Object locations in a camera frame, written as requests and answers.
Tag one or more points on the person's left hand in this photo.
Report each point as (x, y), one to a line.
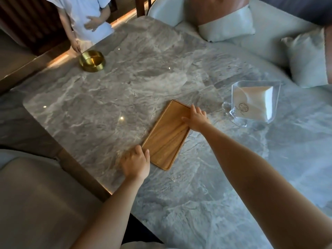
(135, 164)

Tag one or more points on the person's right hand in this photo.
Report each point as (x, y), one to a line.
(198, 121)

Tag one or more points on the person's right thumb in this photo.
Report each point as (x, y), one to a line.
(187, 119)

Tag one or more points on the person's right middle finger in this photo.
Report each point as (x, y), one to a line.
(199, 111)

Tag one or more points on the person's left thumb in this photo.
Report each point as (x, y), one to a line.
(147, 156)

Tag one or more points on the rectangular wooden tray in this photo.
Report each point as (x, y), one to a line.
(168, 137)

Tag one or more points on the person's left forearm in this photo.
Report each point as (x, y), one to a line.
(111, 217)

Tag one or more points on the person's right forearm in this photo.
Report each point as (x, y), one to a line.
(254, 178)

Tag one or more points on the stack of white napkins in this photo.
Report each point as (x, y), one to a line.
(255, 103)

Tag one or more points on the clear glass napkin holder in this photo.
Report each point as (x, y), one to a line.
(275, 101)

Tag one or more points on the small white cushion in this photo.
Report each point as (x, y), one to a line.
(227, 24)

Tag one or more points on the brown cushion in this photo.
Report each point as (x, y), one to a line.
(329, 54)
(215, 9)

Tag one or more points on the light grey sofa bench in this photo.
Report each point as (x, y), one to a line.
(272, 31)

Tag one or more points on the round gold metal bowl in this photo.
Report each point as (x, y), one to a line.
(92, 62)

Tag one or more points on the grey upholstered chair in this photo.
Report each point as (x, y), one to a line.
(39, 199)

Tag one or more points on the dark wooden chair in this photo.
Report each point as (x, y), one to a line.
(142, 6)

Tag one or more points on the large white cushion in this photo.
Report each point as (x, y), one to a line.
(307, 58)

